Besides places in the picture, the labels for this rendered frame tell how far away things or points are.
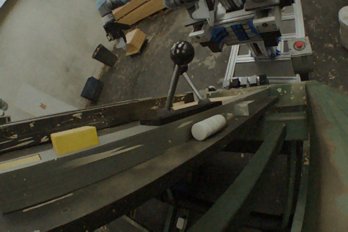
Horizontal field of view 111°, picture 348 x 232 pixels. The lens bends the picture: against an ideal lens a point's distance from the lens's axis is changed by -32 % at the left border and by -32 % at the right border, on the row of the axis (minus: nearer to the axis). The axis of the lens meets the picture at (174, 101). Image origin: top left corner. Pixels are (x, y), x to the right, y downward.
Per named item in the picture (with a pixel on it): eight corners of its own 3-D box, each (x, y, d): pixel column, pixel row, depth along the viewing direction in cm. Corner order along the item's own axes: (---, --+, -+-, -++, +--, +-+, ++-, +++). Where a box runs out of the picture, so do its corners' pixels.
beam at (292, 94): (317, 100, 71) (316, 79, 71) (319, 104, 62) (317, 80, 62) (105, 114, 219) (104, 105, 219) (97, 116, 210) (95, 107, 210)
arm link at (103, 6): (107, -5, 88) (95, 0, 85) (115, 11, 94) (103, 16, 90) (104, -1, 94) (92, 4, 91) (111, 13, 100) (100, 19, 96)
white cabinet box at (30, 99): (95, 116, 430) (23, 81, 296) (87, 137, 416) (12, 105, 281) (88, 113, 474) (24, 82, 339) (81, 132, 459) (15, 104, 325)
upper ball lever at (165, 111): (180, 123, 30) (202, 45, 25) (165, 128, 27) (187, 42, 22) (165, 112, 32) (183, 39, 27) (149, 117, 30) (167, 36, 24)
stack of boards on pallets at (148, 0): (191, -18, 408) (172, -38, 357) (179, 6, 382) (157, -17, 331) (140, 10, 583) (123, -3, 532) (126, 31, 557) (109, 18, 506)
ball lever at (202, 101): (217, 101, 38) (185, 56, 42) (208, 104, 35) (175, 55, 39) (205, 111, 41) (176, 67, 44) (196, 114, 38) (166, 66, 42)
